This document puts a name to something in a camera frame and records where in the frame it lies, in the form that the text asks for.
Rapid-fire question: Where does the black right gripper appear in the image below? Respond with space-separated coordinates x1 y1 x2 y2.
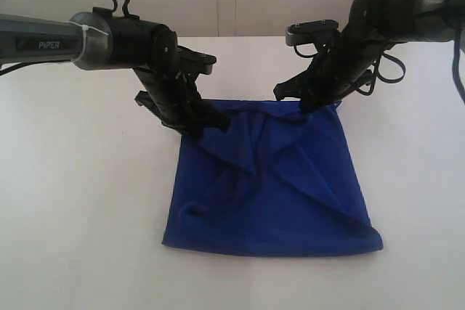
273 30 381 113

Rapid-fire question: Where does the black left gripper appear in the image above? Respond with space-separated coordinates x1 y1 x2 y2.
134 68 230 141

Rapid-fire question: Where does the blue towel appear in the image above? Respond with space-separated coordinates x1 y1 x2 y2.
162 100 383 257

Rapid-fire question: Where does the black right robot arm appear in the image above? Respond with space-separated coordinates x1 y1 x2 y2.
273 0 464 113

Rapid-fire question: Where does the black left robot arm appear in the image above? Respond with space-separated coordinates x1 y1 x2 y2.
1 8 230 139

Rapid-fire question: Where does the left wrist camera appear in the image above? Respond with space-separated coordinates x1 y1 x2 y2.
177 46 217 75

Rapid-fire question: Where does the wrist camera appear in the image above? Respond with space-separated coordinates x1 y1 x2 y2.
177 46 217 75
286 20 339 46

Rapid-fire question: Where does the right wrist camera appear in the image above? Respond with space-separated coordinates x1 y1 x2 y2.
286 20 339 46

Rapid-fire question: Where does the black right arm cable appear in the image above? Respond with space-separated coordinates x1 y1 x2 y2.
355 52 407 96

